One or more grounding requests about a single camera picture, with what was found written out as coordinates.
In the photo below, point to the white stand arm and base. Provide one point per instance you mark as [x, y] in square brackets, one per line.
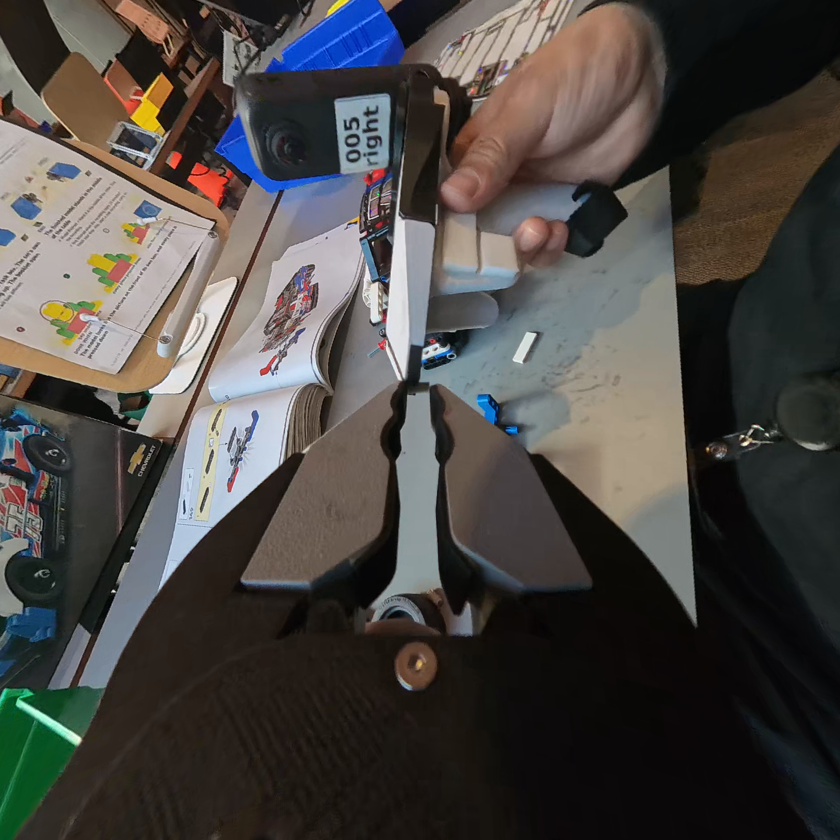
[197, 328]

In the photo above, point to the small black red blue assembly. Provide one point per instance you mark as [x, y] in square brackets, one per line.
[487, 408]

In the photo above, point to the blue plastic storage bin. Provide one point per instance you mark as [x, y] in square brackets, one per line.
[341, 33]

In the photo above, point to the dark toy car box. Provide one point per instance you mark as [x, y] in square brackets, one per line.
[65, 525]

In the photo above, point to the partly built toy car model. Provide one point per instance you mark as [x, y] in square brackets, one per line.
[374, 249]

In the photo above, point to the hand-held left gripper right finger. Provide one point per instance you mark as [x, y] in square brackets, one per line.
[512, 518]

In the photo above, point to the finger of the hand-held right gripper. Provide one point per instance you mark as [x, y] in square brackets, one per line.
[463, 312]
[410, 295]

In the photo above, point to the plain wooden stand board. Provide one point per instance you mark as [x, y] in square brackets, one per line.
[82, 98]

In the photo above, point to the thick open instruction booklet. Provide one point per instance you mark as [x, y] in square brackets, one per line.
[289, 315]

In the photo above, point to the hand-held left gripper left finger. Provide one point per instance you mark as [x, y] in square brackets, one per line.
[321, 518]

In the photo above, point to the yellow storage bin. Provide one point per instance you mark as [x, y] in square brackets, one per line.
[154, 98]

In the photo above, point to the orange plastic part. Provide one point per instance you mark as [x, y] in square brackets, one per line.
[203, 180]

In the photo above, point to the green plastic storage bin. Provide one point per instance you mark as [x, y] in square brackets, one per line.
[33, 774]

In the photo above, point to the small white flat brick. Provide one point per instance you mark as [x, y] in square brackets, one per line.
[526, 348]

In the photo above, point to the person's right hand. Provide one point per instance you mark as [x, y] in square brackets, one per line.
[577, 105]

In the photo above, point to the colourful sticker sheet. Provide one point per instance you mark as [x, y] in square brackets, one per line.
[499, 59]

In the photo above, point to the black rubber toy tire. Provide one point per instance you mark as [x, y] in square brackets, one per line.
[394, 600]

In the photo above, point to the person's right forearm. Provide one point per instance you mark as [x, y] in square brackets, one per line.
[735, 65]

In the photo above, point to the task sheet on clipboard stand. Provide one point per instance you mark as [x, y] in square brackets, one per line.
[98, 382]

